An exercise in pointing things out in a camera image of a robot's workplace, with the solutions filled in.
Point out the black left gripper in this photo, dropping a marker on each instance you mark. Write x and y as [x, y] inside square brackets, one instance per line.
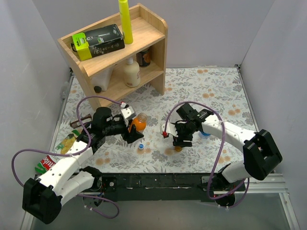
[127, 132]

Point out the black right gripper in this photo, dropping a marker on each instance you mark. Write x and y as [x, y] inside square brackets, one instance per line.
[183, 138]

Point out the orange bottle cap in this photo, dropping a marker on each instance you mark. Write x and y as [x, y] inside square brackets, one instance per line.
[178, 148]

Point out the orange juice bottle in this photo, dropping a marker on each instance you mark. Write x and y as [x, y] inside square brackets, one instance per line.
[139, 122]

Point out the blue label water bottle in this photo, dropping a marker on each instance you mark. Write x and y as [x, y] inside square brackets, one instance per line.
[204, 135]

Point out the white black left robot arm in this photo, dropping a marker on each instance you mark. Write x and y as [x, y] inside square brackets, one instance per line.
[44, 197]

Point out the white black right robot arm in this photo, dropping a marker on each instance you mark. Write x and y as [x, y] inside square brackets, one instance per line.
[260, 152]

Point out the blue white bottle cap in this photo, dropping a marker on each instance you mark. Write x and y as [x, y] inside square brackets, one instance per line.
[141, 147]

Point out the cream lotion pump bottle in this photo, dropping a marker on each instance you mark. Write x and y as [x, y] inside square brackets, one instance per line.
[131, 72]

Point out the yellow tall bottle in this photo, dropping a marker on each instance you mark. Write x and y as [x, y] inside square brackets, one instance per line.
[125, 21]

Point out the brown chocolate bar wrapper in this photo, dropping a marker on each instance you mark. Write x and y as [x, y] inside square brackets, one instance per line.
[85, 119]

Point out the white jug black cap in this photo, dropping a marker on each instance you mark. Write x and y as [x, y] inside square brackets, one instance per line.
[100, 81]

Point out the wooden shelf unit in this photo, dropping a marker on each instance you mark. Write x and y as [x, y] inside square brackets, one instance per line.
[149, 31]

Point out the floral patterned table mat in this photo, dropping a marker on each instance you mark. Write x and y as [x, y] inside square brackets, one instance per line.
[218, 88]

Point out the dark jar on shelf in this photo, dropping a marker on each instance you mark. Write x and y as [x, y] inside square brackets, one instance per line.
[143, 58]

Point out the chips snack bag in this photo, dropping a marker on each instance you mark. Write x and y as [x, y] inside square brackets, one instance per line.
[62, 148]

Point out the black green product box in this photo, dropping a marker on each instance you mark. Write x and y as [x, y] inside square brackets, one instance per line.
[97, 42]

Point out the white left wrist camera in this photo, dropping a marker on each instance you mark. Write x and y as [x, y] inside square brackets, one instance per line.
[128, 112]

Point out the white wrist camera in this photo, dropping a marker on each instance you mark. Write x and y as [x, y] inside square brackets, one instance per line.
[128, 112]
[168, 129]

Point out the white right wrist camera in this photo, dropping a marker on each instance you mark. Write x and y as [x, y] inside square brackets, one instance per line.
[168, 129]

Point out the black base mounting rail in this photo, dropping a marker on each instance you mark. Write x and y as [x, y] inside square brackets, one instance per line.
[158, 186]

